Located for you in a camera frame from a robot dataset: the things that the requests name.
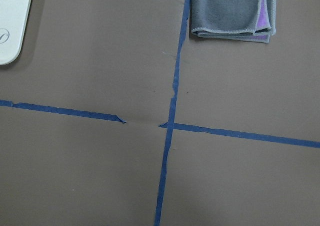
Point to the folded grey cloth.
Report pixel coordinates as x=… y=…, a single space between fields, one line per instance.
x=243 y=20

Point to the cream rabbit tray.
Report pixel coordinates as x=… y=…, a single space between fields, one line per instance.
x=13 y=20

